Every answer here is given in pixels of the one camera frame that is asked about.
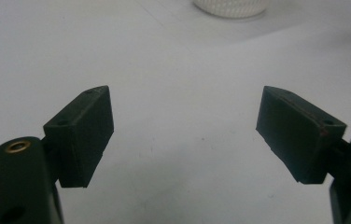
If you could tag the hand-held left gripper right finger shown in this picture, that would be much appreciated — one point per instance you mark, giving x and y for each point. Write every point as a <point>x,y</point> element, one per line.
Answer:
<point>298,137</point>

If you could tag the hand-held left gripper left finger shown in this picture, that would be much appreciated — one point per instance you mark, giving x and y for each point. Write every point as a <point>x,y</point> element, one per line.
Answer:
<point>81,137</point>

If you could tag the white slatted plastic basket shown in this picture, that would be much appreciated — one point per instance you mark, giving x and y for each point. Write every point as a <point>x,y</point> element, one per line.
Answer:
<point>231,7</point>

